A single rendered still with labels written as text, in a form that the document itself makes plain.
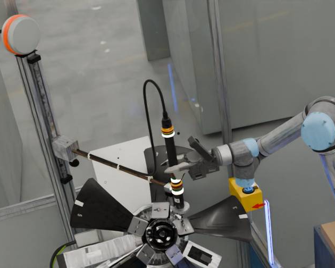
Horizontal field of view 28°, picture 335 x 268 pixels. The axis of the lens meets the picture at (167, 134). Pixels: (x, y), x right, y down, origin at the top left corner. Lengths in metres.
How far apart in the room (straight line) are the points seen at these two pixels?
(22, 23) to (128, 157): 0.71
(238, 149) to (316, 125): 0.34
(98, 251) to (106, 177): 0.33
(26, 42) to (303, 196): 1.78
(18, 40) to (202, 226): 1.02
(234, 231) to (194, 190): 0.85
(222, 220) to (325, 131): 0.61
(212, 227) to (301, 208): 1.23
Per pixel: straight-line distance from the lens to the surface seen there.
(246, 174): 2.54
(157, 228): 2.55
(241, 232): 2.63
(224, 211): 2.68
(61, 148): 2.86
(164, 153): 2.66
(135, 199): 2.83
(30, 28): 2.74
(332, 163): 2.38
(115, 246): 2.70
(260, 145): 2.60
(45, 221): 3.35
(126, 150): 2.85
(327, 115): 2.31
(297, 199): 3.73
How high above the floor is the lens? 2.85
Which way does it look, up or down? 31 degrees down
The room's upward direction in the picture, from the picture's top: 9 degrees counter-clockwise
